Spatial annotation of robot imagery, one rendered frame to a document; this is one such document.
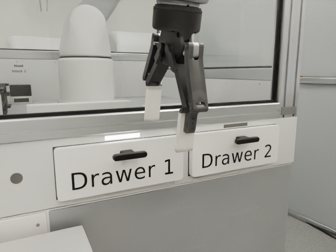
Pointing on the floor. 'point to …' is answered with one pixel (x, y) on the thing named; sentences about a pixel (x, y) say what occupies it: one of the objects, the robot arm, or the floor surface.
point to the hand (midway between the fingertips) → (166, 128)
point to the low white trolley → (51, 242)
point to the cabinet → (176, 216)
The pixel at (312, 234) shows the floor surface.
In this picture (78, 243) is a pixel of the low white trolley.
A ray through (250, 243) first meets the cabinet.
